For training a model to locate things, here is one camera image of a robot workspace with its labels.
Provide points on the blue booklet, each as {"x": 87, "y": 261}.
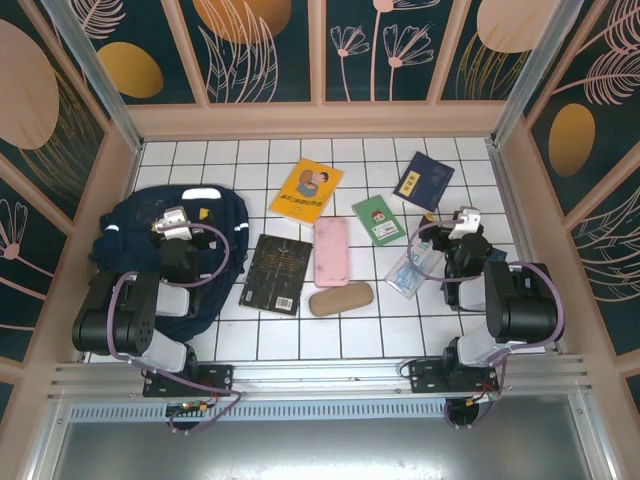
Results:
{"x": 497, "y": 255}

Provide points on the navy blue book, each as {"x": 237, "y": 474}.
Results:
{"x": 425, "y": 180}

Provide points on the navy blue backpack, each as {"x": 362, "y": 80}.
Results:
{"x": 135, "y": 240}

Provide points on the green notebook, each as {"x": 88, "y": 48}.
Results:
{"x": 377, "y": 220}

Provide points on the clear plastic pouch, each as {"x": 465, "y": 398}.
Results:
{"x": 405, "y": 275}

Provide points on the black book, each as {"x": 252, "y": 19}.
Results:
{"x": 275, "y": 275}

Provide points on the yellow illustrated book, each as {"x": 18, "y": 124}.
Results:
{"x": 305, "y": 192}

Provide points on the pink pencil case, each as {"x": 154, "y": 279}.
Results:
{"x": 331, "y": 252}

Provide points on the brown glasses case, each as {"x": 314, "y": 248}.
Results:
{"x": 340, "y": 299}

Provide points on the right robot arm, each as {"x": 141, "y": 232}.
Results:
{"x": 520, "y": 300}

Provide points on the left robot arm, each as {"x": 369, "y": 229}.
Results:
{"x": 110, "y": 320}

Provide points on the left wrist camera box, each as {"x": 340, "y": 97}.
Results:
{"x": 172, "y": 222}

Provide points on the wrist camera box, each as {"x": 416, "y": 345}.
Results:
{"x": 465, "y": 220}
{"x": 172, "y": 222}

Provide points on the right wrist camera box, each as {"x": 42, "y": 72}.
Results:
{"x": 465, "y": 220}

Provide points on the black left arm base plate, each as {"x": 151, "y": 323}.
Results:
{"x": 215, "y": 380}

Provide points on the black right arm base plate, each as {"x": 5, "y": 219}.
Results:
{"x": 425, "y": 377}

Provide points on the aluminium corner post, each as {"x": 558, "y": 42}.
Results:
{"x": 535, "y": 70}
{"x": 95, "y": 75}

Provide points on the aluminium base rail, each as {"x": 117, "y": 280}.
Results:
{"x": 320, "y": 372}

